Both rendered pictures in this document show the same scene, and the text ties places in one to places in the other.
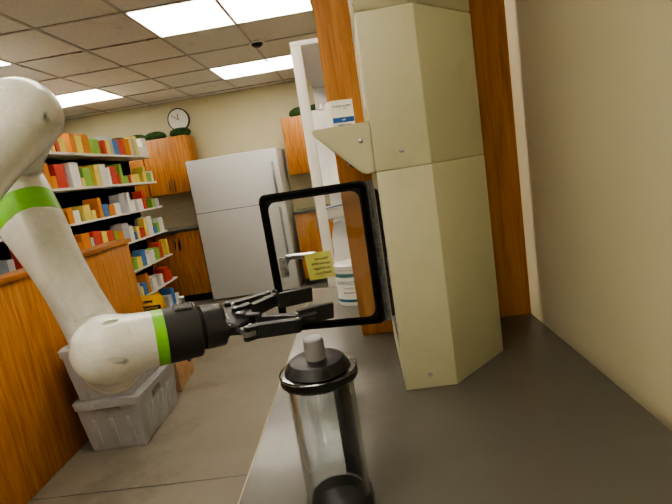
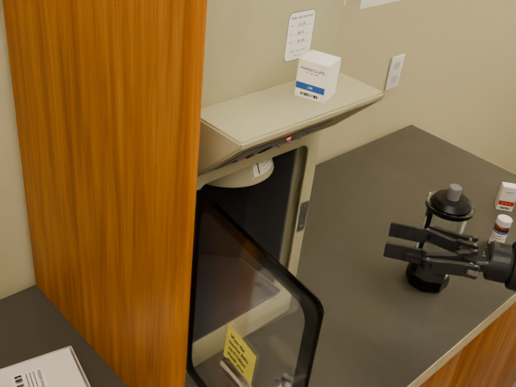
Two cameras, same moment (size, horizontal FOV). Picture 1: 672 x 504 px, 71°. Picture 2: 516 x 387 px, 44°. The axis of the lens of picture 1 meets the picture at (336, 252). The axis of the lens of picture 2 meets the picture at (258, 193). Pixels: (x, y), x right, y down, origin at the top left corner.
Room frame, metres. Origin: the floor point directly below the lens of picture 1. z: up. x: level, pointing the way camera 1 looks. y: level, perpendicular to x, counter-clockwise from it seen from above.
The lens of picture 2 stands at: (1.83, 0.48, 1.91)
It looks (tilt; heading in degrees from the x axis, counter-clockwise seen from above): 33 degrees down; 219
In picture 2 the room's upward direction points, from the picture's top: 7 degrees clockwise
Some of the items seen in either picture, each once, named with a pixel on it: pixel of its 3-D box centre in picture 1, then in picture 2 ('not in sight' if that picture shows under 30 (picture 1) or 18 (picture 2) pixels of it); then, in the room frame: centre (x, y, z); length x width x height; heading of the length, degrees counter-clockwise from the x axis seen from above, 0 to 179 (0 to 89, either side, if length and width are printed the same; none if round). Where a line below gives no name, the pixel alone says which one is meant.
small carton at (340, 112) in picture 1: (339, 116); (317, 76); (1.06, -0.05, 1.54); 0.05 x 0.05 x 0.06; 15
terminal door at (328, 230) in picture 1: (322, 259); (239, 342); (1.29, 0.04, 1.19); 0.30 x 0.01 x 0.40; 78
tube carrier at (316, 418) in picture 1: (329, 437); (438, 240); (0.62, 0.05, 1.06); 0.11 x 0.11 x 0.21
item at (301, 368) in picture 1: (316, 359); (451, 199); (0.62, 0.05, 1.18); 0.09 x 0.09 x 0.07
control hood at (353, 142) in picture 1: (345, 153); (289, 130); (1.11, -0.06, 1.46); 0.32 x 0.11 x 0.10; 176
